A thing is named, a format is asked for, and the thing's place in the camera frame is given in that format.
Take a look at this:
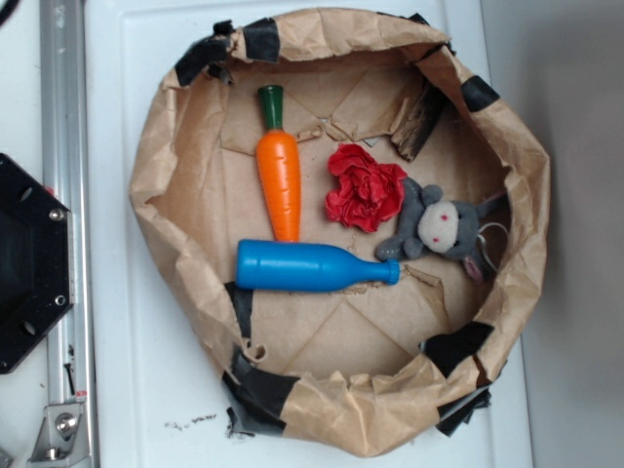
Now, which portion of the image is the blue plastic bottle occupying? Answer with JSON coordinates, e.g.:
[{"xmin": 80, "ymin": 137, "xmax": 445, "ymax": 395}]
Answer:
[{"xmin": 235, "ymin": 240, "xmax": 400, "ymax": 293}]

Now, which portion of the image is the red crumpled paper flower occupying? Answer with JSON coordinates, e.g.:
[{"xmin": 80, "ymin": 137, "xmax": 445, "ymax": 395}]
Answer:
[{"xmin": 325, "ymin": 143, "xmax": 408, "ymax": 233}]

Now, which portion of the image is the orange toy carrot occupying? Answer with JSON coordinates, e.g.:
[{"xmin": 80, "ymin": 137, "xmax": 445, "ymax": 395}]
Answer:
[{"xmin": 256, "ymin": 85, "xmax": 301, "ymax": 242}]

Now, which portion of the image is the grey plush bunny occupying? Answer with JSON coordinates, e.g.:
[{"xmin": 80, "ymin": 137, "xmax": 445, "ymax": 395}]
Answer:
[{"xmin": 374, "ymin": 177, "xmax": 508, "ymax": 285}]

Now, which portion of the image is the brown paper bag bin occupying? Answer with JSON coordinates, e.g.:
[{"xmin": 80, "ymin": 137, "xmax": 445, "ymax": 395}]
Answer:
[{"xmin": 130, "ymin": 8, "xmax": 550, "ymax": 456}]

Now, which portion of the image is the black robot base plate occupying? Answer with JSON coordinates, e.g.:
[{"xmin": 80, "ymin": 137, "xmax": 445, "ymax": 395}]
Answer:
[{"xmin": 1, "ymin": 154, "xmax": 73, "ymax": 374}]

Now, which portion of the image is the metal corner bracket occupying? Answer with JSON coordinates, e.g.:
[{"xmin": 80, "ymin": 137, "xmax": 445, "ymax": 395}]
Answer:
[{"xmin": 27, "ymin": 403, "xmax": 90, "ymax": 467}]

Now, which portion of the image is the aluminium extrusion rail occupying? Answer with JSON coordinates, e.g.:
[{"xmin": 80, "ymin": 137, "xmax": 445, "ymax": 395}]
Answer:
[{"xmin": 40, "ymin": 1, "xmax": 100, "ymax": 467}]

